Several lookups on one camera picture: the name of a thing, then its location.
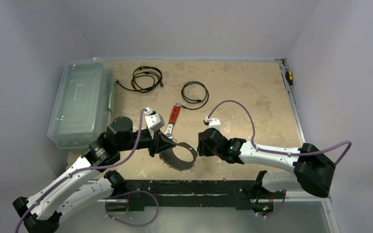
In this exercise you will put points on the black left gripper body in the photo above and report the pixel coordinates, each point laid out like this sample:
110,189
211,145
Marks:
145,140

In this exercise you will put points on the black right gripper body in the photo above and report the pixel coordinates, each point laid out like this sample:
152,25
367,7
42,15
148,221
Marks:
201,143

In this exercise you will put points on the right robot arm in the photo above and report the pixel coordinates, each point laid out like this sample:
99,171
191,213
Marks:
304,167

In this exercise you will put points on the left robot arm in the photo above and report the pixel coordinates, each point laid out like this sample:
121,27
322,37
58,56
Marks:
91,177

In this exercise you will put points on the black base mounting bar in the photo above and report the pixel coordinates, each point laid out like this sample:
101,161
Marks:
240,195

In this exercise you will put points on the clear plastic storage box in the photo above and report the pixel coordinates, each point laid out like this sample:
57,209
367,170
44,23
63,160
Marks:
83,104

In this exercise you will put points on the yellow black screwdriver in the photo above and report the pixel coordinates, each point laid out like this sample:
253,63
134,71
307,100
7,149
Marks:
289,78

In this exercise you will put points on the red handled adjustable wrench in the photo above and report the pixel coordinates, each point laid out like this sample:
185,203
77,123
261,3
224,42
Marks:
172,119

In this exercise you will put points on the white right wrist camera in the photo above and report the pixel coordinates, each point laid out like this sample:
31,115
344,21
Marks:
212,122

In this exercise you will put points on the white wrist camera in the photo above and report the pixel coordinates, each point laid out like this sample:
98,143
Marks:
153,120
212,122

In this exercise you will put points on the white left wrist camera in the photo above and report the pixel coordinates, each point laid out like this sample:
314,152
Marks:
153,120

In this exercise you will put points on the aluminium frame rail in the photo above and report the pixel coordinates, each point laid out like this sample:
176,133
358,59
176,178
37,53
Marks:
327,202

